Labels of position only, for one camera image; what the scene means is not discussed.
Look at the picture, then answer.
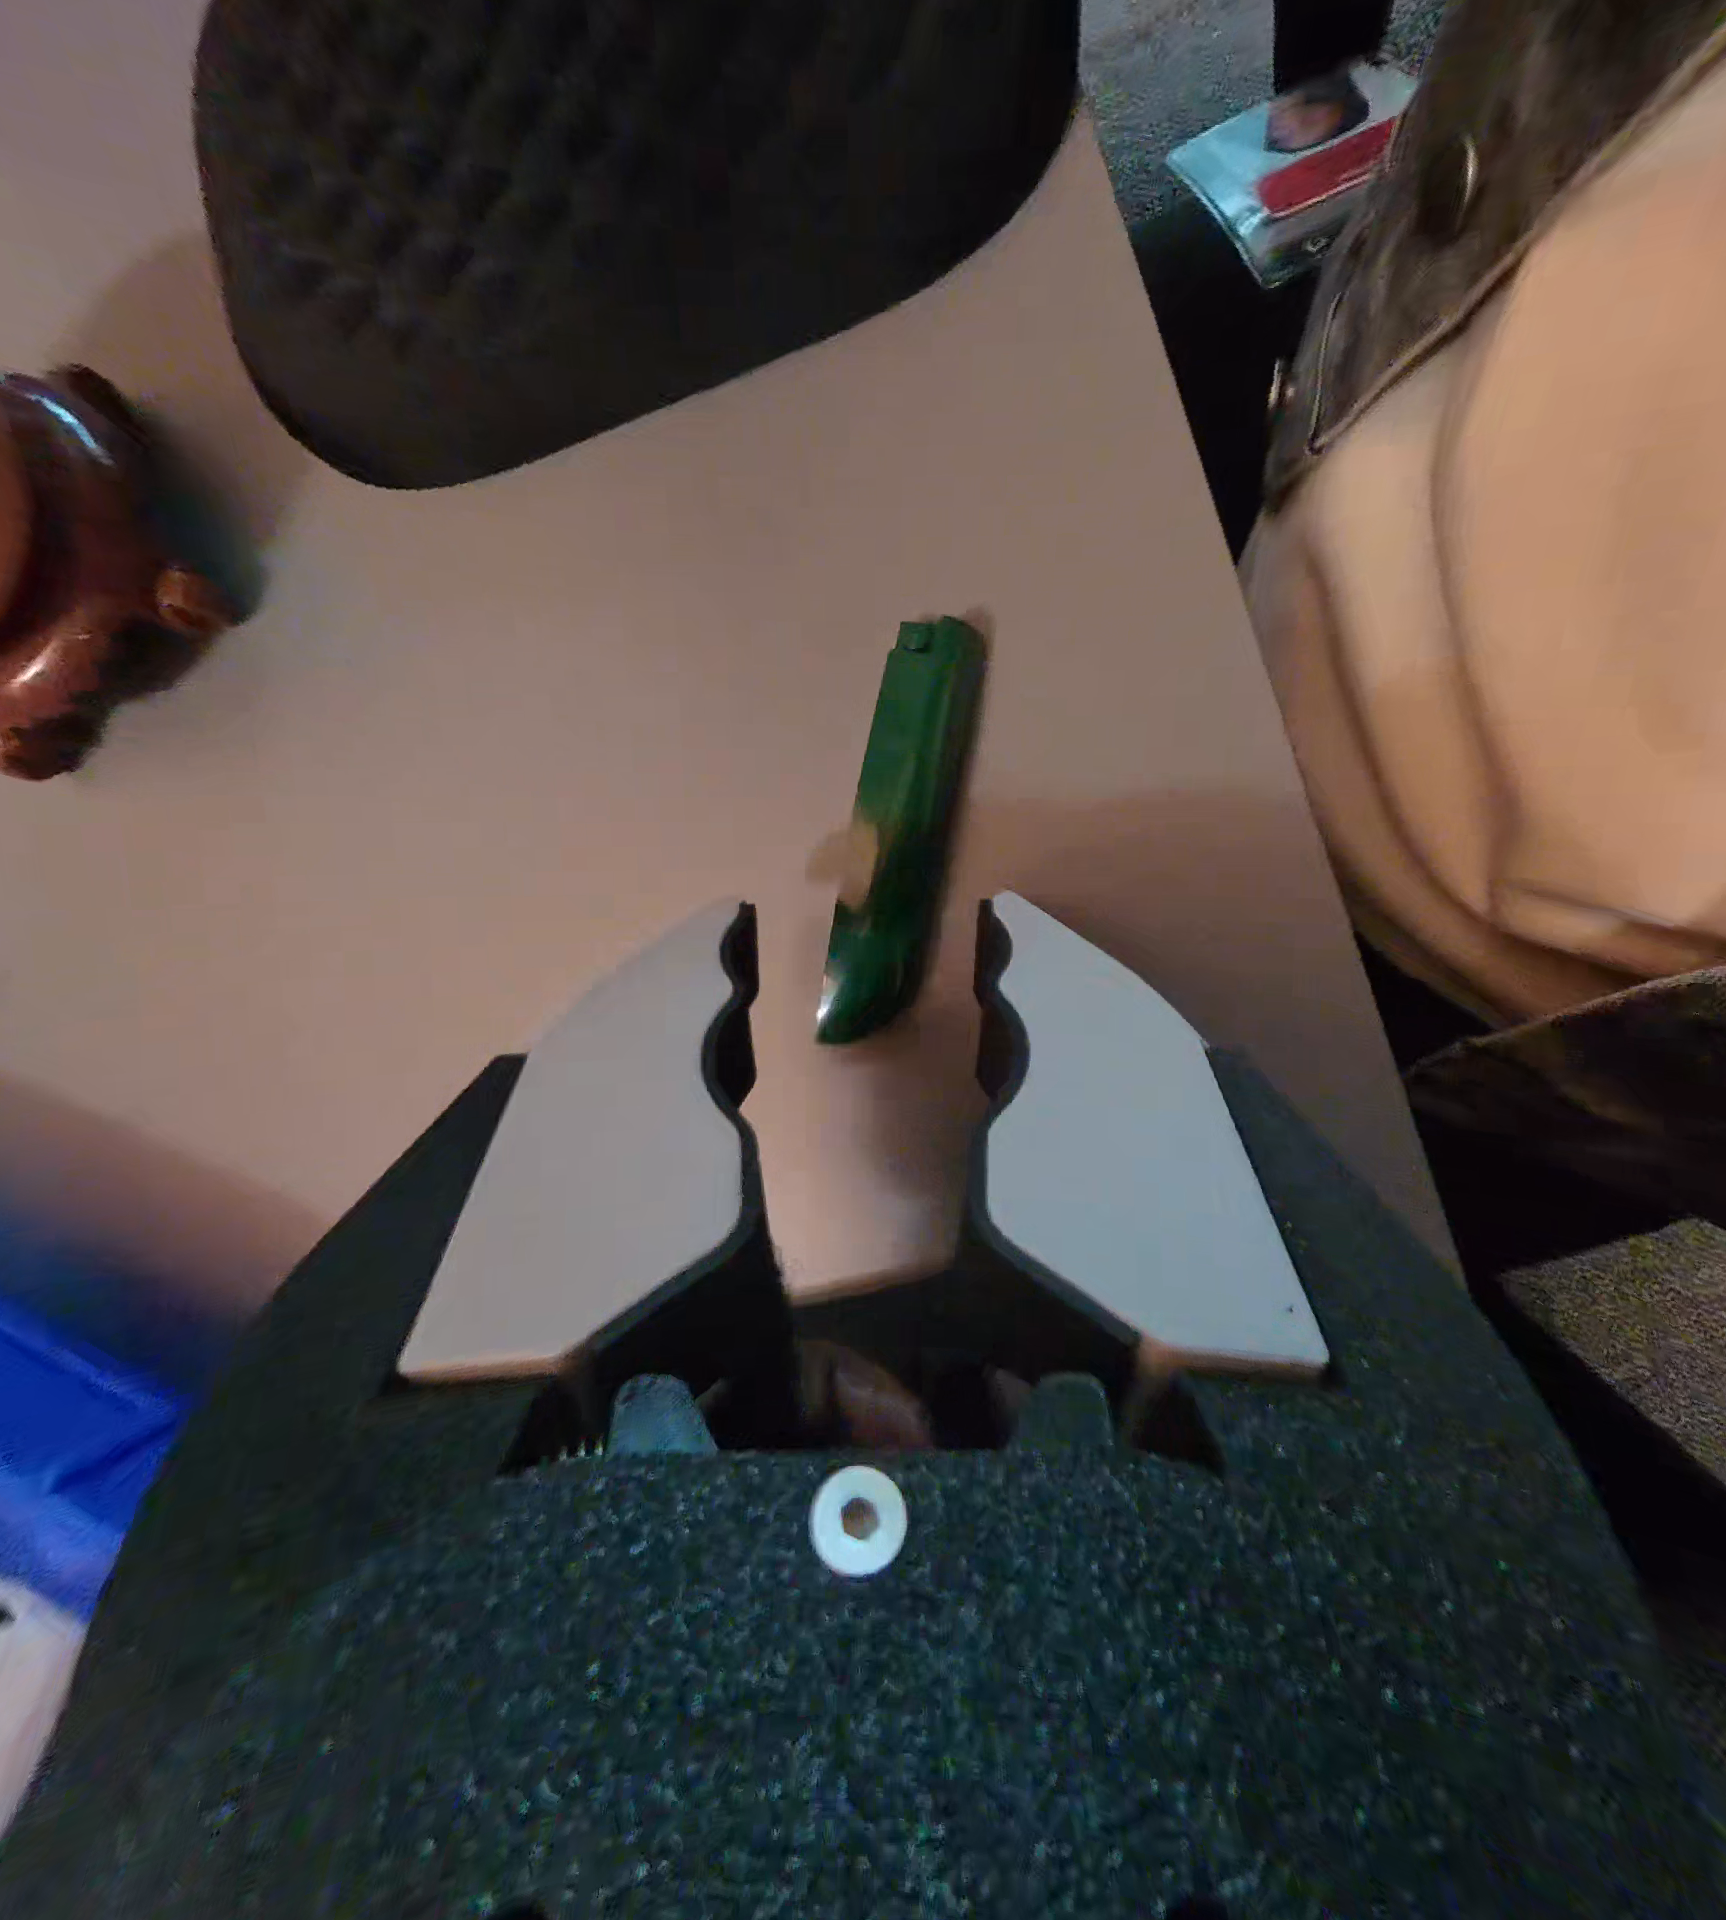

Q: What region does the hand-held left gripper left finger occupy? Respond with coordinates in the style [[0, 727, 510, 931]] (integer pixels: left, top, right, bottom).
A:
[[396, 896, 779, 1381]]

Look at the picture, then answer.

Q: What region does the dark green lego leaf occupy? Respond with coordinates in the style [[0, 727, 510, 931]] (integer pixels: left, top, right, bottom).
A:
[[812, 610, 992, 1049]]

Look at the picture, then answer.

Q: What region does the blue plastic bin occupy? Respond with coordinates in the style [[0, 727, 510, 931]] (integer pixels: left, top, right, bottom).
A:
[[0, 1185, 216, 1629]]

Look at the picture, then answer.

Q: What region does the person's beige shirt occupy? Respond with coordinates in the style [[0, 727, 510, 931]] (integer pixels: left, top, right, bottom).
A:
[[1238, 0, 1726, 1035]]

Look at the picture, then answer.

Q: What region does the white and red badge card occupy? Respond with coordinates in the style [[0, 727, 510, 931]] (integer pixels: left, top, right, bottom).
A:
[[1165, 55, 1423, 291]]

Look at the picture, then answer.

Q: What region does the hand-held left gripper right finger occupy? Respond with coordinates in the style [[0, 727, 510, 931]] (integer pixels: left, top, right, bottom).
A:
[[971, 885, 1335, 1376]]

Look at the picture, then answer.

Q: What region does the terracotta lego flower pot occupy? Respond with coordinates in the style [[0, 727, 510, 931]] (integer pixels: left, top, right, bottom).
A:
[[0, 310, 247, 783]]

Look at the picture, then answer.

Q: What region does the person's left hand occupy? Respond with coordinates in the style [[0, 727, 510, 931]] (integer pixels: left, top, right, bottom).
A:
[[804, 1341, 936, 1450]]

